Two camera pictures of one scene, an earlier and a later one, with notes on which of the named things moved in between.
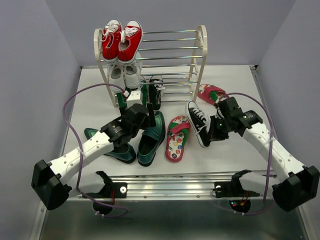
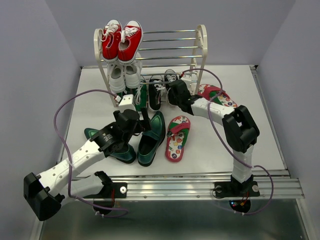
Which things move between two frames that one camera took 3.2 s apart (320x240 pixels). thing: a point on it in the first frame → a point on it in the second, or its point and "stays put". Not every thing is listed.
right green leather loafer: x=151 y=139 stays put
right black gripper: x=214 y=135 → x=172 y=99
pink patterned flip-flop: x=177 y=129 stays put
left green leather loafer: x=124 y=153 stays put
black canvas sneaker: x=200 y=123 → x=170 y=75
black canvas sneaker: x=155 y=87 stays put
